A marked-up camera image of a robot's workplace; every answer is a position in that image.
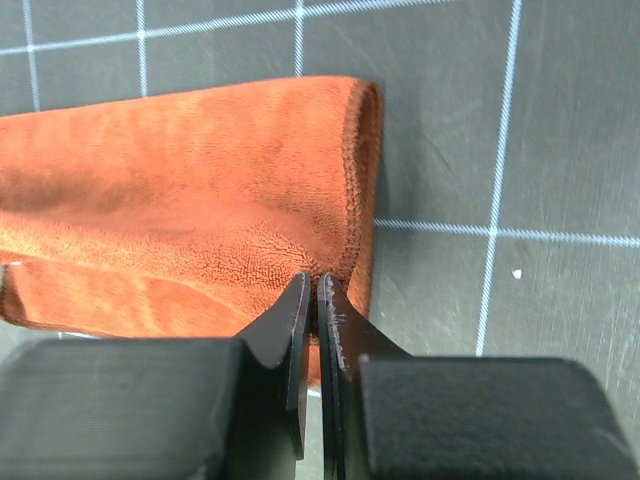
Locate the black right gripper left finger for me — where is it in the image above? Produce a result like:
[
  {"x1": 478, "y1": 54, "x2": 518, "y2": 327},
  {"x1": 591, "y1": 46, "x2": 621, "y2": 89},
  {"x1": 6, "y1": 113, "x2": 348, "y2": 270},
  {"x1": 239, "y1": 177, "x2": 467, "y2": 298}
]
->
[{"x1": 1, "y1": 273, "x2": 310, "y2": 479}]

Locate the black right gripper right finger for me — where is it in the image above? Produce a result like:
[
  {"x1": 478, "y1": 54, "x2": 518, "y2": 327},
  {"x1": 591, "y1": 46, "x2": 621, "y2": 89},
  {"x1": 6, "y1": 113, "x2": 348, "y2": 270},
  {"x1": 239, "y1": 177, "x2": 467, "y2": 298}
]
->
[{"x1": 317, "y1": 274, "x2": 639, "y2": 479}]

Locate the brown towel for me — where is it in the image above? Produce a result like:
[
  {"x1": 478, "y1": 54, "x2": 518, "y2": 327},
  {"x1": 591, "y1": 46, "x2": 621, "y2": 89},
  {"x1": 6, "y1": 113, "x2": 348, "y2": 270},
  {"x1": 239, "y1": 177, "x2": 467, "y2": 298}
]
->
[{"x1": 0, "y1": 74, "x2": 385, "y2": 389}]

